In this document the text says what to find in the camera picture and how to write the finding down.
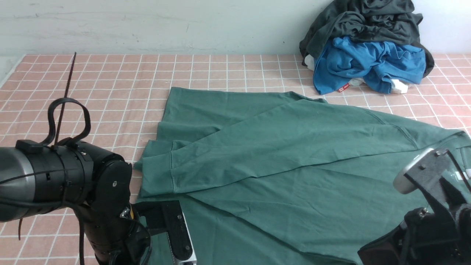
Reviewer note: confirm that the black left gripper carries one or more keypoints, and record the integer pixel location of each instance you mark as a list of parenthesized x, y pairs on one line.
[(112, 227)]

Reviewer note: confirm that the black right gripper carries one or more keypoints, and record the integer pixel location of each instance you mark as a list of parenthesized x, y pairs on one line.
[(422, 239)]

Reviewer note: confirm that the green long sleeve shirt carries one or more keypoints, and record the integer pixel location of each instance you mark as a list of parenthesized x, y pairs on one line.
[(281, 179)]

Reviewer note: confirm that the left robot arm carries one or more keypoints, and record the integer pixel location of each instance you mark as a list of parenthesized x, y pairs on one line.
[(91, 181)]

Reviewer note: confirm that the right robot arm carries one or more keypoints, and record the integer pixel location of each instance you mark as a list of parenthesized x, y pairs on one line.
[(423, 238)]

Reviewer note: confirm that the pink checkered tablecloth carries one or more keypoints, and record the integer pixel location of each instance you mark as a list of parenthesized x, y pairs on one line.
[(126, 95)]

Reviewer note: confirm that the blue crumpled garment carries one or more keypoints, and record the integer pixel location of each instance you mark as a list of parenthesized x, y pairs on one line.
[(377, 63)]

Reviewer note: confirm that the dark grey crumpled garment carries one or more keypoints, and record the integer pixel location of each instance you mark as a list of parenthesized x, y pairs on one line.
[(363, 21)]

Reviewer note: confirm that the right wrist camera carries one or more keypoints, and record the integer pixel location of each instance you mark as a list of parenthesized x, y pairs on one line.
[(438, 176)]

